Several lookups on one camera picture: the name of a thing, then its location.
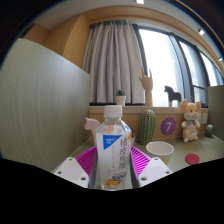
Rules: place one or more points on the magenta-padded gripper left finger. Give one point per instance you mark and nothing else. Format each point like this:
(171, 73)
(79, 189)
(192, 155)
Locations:
(71, 170)

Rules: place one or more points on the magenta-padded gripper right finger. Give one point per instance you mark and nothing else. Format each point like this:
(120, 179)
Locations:
(153, 170)

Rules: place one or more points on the clear plastic drink bottle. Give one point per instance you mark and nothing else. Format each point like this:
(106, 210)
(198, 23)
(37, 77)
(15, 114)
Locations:
(113, 150)

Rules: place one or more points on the pale yellow-white cup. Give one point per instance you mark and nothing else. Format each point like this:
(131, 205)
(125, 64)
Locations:
(160, 151)

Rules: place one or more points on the small plant in white pot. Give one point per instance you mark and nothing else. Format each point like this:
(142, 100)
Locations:
(133, 138)
(120, 99)

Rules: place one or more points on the tall green cactus ornament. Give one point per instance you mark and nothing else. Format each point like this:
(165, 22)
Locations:
(147, 128)

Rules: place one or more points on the round purple sign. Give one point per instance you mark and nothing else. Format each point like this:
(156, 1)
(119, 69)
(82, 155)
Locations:
(168, 126)

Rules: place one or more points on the pink horse figurine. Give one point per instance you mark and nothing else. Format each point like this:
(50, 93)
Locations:
(91, 125)

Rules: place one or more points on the plush mouse toy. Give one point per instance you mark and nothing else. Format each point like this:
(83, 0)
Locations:
(190, 123)

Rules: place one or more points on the grey-green desk partition panel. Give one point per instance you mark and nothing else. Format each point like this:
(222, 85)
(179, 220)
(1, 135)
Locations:
(43, 106)
(216, 113)

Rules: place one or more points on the black horse figurine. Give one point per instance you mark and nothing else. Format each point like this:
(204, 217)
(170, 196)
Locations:
(172, 95)

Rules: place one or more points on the wooden hand model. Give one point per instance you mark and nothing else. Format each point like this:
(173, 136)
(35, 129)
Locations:
(147, 86)

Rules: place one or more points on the dark-framed window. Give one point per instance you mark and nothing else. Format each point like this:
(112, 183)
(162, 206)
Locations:
(160, 63)

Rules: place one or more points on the grey curtain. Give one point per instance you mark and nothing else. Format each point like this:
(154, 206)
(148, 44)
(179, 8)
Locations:
(113, 63)

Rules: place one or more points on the ceiling lights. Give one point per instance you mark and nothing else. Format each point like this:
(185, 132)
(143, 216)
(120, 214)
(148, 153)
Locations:
(201, 31)

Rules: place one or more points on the white wall outlet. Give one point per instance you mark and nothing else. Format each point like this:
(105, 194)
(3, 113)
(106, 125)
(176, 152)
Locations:
(204, 118)

